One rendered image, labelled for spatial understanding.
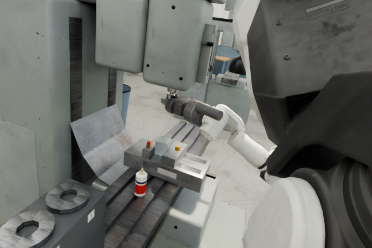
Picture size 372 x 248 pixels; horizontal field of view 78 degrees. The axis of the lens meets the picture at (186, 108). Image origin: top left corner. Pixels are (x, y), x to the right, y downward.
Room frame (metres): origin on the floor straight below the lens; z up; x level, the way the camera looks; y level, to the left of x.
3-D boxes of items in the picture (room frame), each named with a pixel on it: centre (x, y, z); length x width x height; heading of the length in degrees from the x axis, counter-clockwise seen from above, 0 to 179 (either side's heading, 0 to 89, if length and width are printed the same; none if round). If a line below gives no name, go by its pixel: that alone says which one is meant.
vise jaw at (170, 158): (0.85, 0.02, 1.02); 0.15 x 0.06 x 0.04; 163
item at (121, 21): (0.94, 0.25, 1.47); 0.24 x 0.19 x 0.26; 164
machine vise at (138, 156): (0.86, 0.04, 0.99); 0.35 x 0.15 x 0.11; 73
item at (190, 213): (0.89, 0.06, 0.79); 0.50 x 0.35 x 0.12; 74
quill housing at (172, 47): (0.89, 0.07, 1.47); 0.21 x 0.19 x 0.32; 164
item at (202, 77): (0.86, -0.04, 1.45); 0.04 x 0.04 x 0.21; 74
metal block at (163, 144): (0.86, 0.07, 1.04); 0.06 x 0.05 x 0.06; 163
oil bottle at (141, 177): (0.68, 0.12, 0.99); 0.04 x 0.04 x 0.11
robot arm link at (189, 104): (0.83, -0.01, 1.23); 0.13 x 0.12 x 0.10; 139
